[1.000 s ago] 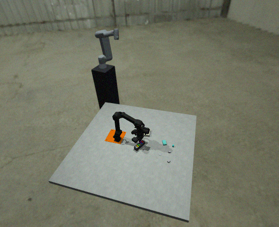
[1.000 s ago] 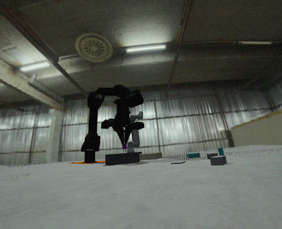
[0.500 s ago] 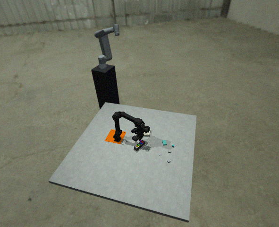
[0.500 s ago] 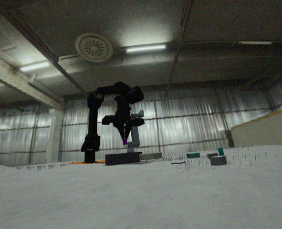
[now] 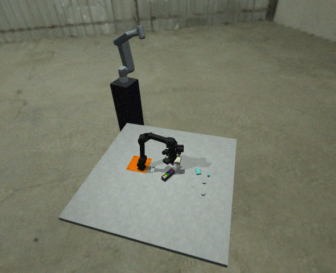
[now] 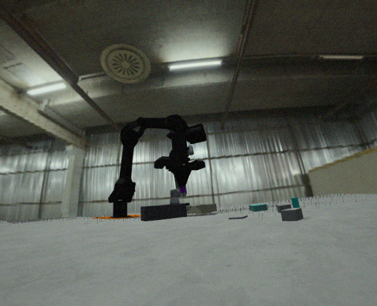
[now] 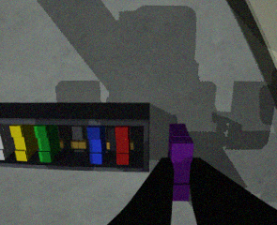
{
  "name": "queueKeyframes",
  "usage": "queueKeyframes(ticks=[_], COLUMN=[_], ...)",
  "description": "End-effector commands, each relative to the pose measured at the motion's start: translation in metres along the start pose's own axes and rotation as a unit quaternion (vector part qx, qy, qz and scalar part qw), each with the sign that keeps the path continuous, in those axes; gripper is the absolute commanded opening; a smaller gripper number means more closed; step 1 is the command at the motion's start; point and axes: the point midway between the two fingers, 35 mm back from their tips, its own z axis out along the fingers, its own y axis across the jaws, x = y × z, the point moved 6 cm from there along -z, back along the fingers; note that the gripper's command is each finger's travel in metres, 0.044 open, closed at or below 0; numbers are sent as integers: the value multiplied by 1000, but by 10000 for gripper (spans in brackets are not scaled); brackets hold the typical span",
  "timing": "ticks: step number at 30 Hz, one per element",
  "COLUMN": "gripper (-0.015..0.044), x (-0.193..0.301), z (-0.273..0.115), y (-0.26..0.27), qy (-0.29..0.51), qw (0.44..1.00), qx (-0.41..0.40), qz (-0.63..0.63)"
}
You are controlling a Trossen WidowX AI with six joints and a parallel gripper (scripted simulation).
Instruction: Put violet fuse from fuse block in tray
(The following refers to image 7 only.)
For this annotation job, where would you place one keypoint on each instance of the green fuse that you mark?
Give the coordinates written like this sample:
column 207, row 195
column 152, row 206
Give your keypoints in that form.
column 48, row 141

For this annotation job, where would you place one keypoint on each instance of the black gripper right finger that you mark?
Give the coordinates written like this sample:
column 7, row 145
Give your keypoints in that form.
column 218, row 200

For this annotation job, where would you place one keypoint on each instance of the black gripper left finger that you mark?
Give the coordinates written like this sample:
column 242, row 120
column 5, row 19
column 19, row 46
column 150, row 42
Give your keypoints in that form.
column 153, row 201

